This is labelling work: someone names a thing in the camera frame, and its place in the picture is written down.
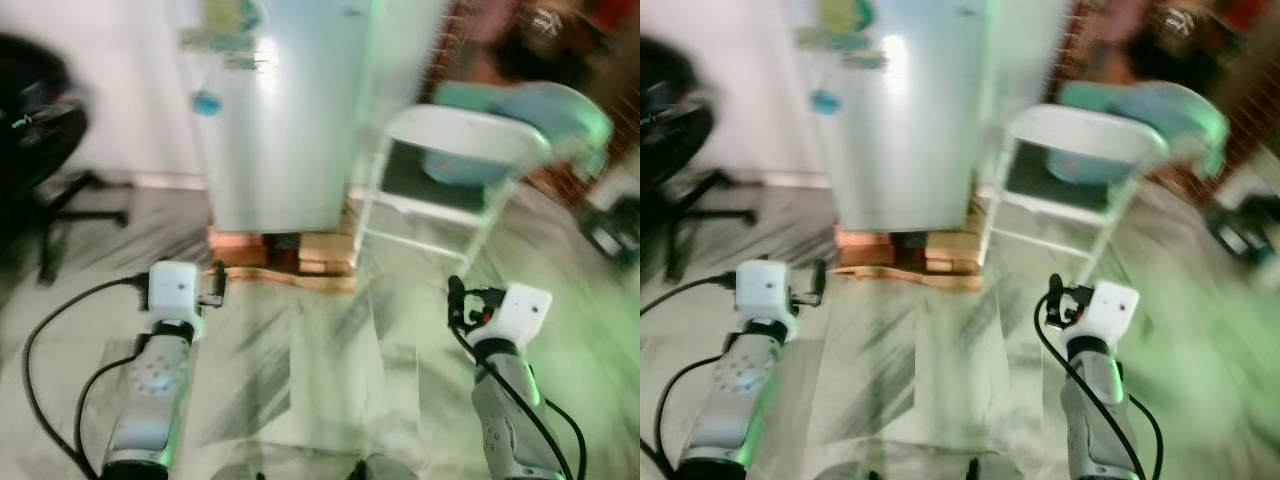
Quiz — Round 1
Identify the brick and wood fridge base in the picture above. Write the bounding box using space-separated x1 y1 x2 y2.
206 226 359 293
830 226 984 293

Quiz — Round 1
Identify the silver fridge cabinet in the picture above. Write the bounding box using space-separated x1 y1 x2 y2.
178 0 447 237
795 0 1080 237

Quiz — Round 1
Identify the green fridge sticker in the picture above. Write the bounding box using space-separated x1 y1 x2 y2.
797 0 887 70
182 0 264 70

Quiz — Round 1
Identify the black boxy object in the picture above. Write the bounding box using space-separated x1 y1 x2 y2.
1205 195 1280 267
583 195 641 267

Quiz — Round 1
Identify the white folding chair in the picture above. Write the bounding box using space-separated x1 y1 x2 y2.
352 104 553 280
975 104 1172 282

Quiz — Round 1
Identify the grey right robot leg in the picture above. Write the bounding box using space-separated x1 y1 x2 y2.
345 452 422 480
950 452 1027 480

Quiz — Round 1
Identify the black office chair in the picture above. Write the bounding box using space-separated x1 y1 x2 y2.
0 33 133 287
640 35 759 284

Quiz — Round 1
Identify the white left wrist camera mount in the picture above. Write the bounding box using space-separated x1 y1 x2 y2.
147 261 206 323
735 260 799 323

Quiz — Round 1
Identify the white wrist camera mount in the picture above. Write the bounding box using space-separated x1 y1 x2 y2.
735 260 799 323
488 283 554 347
147 261 206 323
1078 281 1142 347

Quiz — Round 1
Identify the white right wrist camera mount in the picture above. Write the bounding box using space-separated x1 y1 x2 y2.
1078 281 1142 347
488 283 554 347

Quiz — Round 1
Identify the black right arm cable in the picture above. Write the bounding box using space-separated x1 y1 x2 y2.
448 318 587 480
1035 318 1167 480

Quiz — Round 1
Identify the long black left arm cable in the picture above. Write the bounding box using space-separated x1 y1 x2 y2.
640 272 740 317
22 274 152 477

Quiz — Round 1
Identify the short black left arm cable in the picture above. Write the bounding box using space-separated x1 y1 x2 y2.
653 353 738 480
73 352 147 457

